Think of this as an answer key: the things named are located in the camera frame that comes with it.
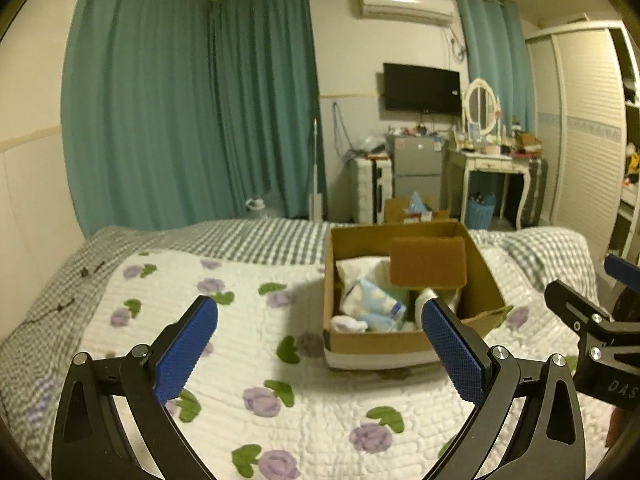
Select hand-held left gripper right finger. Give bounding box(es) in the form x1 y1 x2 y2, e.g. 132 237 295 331
421 296 587 480

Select floral white quilt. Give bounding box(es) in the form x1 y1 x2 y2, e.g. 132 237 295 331
80 246 617 480

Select wide teal curtain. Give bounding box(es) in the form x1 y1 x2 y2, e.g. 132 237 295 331
60 0 217 239

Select grey small fridge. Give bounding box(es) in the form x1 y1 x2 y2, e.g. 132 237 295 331
385 132 448 212

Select yellow brown sponge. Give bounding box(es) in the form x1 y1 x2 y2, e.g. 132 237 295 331
389 236 467 289

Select clear water jug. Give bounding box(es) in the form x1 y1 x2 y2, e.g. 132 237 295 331
245 195 278 221

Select white slatted wardrobe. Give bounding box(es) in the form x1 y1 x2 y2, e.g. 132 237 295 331
525 20 640 267

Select white suitcase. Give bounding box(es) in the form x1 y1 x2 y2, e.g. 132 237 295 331
348 155 393 226

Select white socks with green trim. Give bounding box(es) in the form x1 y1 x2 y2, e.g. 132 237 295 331
330 315 369 334

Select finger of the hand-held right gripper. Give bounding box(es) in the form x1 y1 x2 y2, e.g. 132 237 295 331
544 280 615 342
603 253 640 292

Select white oval mirror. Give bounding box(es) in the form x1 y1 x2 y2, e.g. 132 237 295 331
461 77 502 139

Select hanging wall cable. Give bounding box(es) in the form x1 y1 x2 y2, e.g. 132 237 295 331
332 102 358 158

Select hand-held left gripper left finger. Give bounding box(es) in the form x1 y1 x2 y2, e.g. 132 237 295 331
51 295 219 480

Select white dressing table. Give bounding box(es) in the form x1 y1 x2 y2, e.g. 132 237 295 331
445 146 533 229

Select white tissue packet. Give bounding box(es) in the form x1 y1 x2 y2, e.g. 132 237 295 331
335 256 393 302

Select checked cloth cover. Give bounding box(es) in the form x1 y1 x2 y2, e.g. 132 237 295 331
520 157 549 227

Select blue basket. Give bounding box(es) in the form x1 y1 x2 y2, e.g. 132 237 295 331
465 192 497 231

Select black cable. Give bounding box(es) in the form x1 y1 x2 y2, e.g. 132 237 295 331
20 260 108 322

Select narrow teal curtain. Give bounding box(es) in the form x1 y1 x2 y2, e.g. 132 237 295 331
452 0 538 149

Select white sock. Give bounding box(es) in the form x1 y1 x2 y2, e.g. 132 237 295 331
415 287 458 318

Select brown box on table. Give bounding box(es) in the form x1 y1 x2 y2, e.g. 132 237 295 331
515 132 543 154

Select brown cardboard box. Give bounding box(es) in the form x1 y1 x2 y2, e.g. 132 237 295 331
322 220 508 372

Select small open cardboard box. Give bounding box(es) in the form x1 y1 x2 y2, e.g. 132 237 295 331
382 191 451 226

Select white air conditioner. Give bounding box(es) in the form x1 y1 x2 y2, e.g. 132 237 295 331
356 0 456 27

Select white mop pole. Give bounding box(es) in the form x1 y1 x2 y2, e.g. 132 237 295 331
308 119 326 221

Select black wall television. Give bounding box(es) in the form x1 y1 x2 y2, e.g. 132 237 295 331
382 62 462 115

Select teal corner curtain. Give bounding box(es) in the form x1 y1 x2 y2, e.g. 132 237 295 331
207 0 328 221

